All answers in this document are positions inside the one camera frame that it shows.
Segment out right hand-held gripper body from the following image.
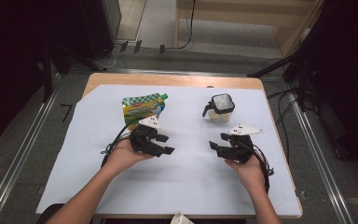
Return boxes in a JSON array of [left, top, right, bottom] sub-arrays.
[[217, 123, 265, 165]]

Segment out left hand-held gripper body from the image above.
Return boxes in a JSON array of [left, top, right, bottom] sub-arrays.
[[130, 115, 171, 158]]

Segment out clear jar with black lid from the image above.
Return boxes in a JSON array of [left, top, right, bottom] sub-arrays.
[[201, 92, 236, 124]]

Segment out green and yellow spout pouch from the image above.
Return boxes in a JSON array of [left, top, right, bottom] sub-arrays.
[[121, 92, 170, 132]]

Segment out person's left hand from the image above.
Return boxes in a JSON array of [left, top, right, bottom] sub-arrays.
[[105, 138, 155, 175]]

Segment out person's right hand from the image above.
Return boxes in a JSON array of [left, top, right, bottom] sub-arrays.
[[224, 153, 267, 192]]

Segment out wooden table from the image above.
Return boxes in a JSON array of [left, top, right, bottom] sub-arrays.
[[35, 72, 304, 219]]

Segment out white paper object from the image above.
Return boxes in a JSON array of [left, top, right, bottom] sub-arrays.
[[170, 212, 195, 224]]

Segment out black stand leg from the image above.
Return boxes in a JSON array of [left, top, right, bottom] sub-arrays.
[[246, 52, 296, 78]]

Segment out dark round object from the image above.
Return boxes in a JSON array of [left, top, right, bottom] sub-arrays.
[[36, 203, 66, 224]]

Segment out black cabinet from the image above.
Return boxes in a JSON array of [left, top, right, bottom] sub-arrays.
[[79, 0, 123, 61]]

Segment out dark curtain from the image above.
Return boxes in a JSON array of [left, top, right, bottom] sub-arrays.
[[0, 0, 85, 152], [304, 0, 358, 175]]

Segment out left hand-held gripper cable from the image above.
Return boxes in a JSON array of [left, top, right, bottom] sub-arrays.
[[101, 116, 144, 169]]

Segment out hand-held gripper cable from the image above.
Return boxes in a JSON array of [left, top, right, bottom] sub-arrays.
[[101, 116, 144, 169], [251, 144, 275, 194]]

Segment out right hand-held gripper cable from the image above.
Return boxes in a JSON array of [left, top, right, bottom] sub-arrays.
[[251, 144, 275, 194]]

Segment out black floor cables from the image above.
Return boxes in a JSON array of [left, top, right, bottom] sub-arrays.
[[260, 57, 311, 162]]

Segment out metal floor rail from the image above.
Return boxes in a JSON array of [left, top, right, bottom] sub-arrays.
[[69, 67, 290, 78], [287, 91, 355, 224], [0, 73, 63, 224]]

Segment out white floor cable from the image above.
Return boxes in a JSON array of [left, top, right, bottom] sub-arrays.
[[97, 46, 119, 70]]

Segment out hanging black cable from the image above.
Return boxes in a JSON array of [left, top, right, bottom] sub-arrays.
[[166, 0, 198, 51]]

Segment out wooden frame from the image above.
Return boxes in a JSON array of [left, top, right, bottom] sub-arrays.
[[174, 0, 325, 58]]

